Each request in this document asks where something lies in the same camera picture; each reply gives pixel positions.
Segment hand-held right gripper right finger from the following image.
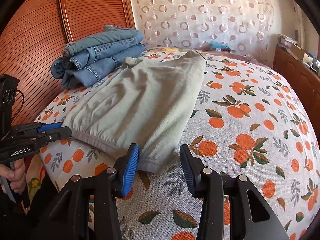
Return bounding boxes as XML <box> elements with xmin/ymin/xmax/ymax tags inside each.
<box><xmin>179</xmin><ymin>144</ymin><xmax>288</xmax><ymax>240</ymax></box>

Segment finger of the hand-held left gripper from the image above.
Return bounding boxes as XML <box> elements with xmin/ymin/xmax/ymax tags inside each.
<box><xmin>25</xmin><ymin>126</ymin><xmax>72</xmax><ymax>146</ymax></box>
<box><xmin>15</xmin><ymin>121</ymin><xmax>65</xmax><ymax>135</ymax></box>

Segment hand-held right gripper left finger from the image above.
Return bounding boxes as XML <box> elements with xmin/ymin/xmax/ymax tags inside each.
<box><xmin>32</xmin><ymin>143</ymin><xmax>139</xmax><ymax>240</ymax></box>

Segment grey-green pants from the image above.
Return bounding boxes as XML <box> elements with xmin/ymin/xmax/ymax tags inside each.
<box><xmin>62</xmin><ymin>50</ymin><xmax>208</xmax><ymax>176</ymax></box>

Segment person's left hand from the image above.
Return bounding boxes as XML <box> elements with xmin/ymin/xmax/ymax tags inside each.
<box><xmin>0</xmin><ymin>158</ymin><xmax>27</xmax><ymax>193</ymax></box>

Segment yellow floral cloth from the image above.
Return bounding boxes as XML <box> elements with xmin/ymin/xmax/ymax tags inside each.
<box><xmin>24</xmin><ymin>155</ymin><xmax>52</xmax><ymax>207</ymax></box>

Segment bed with orange-print sheet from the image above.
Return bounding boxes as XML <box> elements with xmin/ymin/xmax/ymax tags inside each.
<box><xmin>37</xmin><ymin>47</ymin><xmax>320</xmax><ymax>240</ymax></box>

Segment blue folded denim jeans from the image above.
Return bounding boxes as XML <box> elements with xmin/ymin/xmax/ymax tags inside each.
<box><xmin>51</xmin><ymin>42</ymin><xmax>148</xmax><ymax>80</ymax></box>
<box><xmin>61</xmin><ymin>55</ymin><xmax>143</xmax><ymax>90</ymax></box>

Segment wooden slatted wardrobe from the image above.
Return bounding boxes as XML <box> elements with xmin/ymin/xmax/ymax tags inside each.
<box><xmin>0</xmin><ymin>0</ymin><xmax>137</xmax><ymax>126</ymax></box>

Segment faded light blue folded jeans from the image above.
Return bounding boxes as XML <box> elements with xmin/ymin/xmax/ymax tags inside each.
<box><xmin>62</xmin><ymin>25</ymin><xmax>145</xmax><ymax>57</ymax></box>

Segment floral blanket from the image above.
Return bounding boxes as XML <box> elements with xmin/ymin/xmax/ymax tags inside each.
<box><xmin>146</xmin><ymin>45</ymin><xmax>262</xmax><ymax>66</ymax></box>

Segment blue item in box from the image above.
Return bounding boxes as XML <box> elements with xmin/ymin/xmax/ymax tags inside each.
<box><xmin>209</xmin><ymin>43</ymin><xmax>231</xmax><ymax>53</ymax></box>

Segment light blue cloth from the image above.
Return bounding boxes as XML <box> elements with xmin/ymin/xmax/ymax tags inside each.
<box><xmin>209</xmin><ymin>41</ymin><xmax>226</xmax><ymax>51</ymax></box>

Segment long wooden cabinet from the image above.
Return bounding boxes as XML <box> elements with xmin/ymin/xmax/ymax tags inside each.
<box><xmin>272</xmin><ymin>44</ymin><xmax>320</xmax><ymax>98</ymax></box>

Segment sheer curtain with circle pattern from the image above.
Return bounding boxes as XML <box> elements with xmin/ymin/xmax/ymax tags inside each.
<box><xmin>127</xmin><ymin>0</ymin><xmax>278</xmax><ymax>56</ymax></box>

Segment open cardboard box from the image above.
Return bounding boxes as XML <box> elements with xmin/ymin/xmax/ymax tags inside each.
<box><xmin>291</xmin><ymin>44</ymin><xmax>313</xmax><ymax>63</ymax></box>

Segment stack of papers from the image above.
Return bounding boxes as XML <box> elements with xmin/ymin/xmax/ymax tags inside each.
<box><xmin>277</xmin><ymin>33</ymin><xmax>298</xmax><ymax>48</ymax></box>

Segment beige window curtain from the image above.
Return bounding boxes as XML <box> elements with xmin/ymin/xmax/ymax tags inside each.
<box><xmin>292</xmin><ymin>4</ymin><xmax>307</xmax><ymax>52</ymax></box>

